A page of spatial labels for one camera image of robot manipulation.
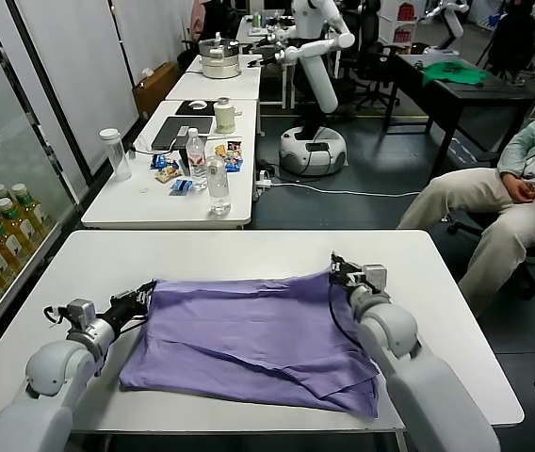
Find cream thermos jug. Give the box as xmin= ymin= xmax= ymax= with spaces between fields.
xmin=213 ymin=97 xmax=243 ymax=135

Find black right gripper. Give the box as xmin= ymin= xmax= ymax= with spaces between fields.
xmin=330 ymin=253 xmax=363 ymax=291

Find black office chair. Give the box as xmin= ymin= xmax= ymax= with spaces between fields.
xmin=446 ymin=209 xmax=535 ymax=302
xmin=337 ymin=8 xmax=404 ymax=112

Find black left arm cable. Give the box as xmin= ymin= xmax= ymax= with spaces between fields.
xmin=42 ymin=305 xmax=70 ymax=331

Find black mouse pad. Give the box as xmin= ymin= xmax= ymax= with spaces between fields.
xmin=174 ymin=100 xmax=217 ymax=119

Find white side table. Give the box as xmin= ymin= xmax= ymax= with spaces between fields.
xmin=81 ymin=100 xmax=258 ymax=231

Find person in pink jacket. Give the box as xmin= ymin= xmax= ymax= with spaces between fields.
xmin=190 ymin=0 xmax=210 ymax=42

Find white humanoid robot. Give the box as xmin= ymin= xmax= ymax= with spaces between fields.
xmin=248 ymin=0 xmax=356 ymax=178

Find white floor cable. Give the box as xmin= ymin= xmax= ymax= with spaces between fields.
xmin=270 ymin=181 xmax=419 ymax=200

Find white table with steamer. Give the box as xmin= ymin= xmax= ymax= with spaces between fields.
xmin=165 ymin=54 xmax=263 ymax=103

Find white laptop cable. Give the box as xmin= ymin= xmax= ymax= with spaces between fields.
xmin=129 ymin=135 xmax=188 ymax=157

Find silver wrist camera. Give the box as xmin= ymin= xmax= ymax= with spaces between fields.
xmin=361 ymin=264 xmax=388 ymax=296
xmin=66 ymin=299 xmax=97 ymax=331

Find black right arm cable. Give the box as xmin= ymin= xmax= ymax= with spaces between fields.
xmin=328 ymin=281 xmax=362 ymax=343

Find brown snack packet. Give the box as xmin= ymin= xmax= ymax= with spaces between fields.
xmin=154 ymin=168 xmax=184 ymax=186

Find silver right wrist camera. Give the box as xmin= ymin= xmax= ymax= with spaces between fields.
xmin=361 ymin=264 xmax=388 ymax=296

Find large clear water bottle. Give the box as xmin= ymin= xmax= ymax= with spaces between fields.
xmin=205 ymin=156 xmax=233 ymax=218

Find white storage shelf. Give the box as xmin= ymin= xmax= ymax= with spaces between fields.
xmin=377 ymin=0 xmax=422 ymax=48

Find grey laptop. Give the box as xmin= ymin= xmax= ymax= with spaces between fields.
xmin=151 ymin=116 xmax=215 ymax=153

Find blue white snack packet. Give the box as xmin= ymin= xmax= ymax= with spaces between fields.
xmin=222 ymin=153 xmax=246 ymax=175

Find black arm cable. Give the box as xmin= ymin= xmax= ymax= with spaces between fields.
xmin=328 ymin=281 xmax=362 ymax=343
xmin=42 ymin=305 xmax=70 ymax=331

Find brown cardboard box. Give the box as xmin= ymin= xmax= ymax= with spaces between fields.
xmin=132 ymin=62 xmax=183 ymax=122

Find person in black top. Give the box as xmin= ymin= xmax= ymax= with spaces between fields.
xmin=487 ymin=0 xmax=535 ymax=79

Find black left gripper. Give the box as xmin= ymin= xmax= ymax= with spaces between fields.
xmin=105 ymin=281 xmax=157 ymax=326

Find black table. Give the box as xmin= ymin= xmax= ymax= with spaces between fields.
xmin=392 ymin=53 xmax=535 ymax=179

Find clear tumbler white lid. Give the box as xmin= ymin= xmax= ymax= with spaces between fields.
xmin=99 ymin=129 xmax=134 ymax=183

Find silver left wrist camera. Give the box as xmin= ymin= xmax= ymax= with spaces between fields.
xmin=66 ymin=299 xmax=97 ymax=331

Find green cloth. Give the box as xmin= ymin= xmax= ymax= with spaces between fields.
xmin=423 ymin=60 xmax=492 ymax=89

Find purple t-shirt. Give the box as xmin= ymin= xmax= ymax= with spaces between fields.
xmin=119 ymin=271 xmax=382 ymax=421

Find metal steamer pot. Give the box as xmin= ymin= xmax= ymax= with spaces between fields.
xmin=198 ymin=33 xmax=243 ymax=81

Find water bottle red label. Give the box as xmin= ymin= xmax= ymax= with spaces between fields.
xmin=186 ymin=129 xmax=209 ymax=192

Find seated person beige trousers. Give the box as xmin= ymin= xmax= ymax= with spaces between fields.
xmin=397 ymin=98 xmax=535 ymax=315

